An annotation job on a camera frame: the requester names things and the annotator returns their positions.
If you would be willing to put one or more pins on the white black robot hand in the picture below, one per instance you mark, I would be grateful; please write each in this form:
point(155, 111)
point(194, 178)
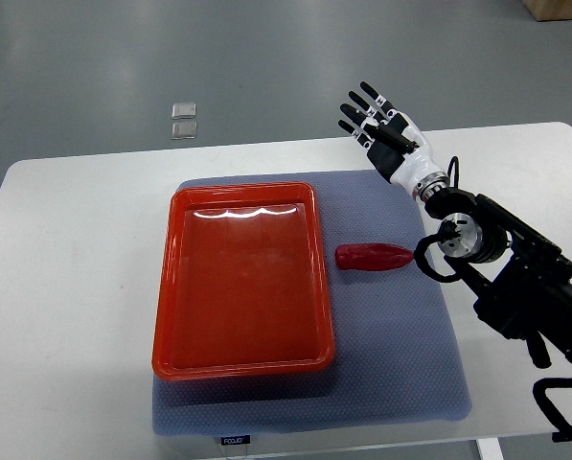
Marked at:
point(394, 145)

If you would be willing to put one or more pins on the red pepper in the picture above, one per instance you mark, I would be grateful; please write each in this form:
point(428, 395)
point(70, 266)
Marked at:
point(372, 256)

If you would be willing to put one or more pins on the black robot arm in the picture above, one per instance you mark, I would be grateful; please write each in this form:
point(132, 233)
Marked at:
point(521, 280)

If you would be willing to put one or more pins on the red plastic tray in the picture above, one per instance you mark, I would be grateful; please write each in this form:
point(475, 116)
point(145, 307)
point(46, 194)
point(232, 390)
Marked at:
point(244, 288)

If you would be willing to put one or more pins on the cardboard box corner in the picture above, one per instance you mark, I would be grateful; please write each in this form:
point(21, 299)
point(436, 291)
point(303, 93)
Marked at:
point(549, 10)

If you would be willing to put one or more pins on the blue-grey mesh mat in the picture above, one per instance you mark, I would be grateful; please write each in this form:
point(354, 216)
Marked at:
point(396, 355)

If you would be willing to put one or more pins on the upper floor socket plate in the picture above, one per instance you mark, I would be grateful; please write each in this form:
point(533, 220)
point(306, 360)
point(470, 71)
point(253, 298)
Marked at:
point(183, 110)

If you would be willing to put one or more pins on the white table leg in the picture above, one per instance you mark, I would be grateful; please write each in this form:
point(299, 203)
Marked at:
point(489, 449)

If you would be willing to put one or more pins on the black table control label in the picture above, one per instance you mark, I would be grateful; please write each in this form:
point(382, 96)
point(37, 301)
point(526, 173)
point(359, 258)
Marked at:
point(237, 440)

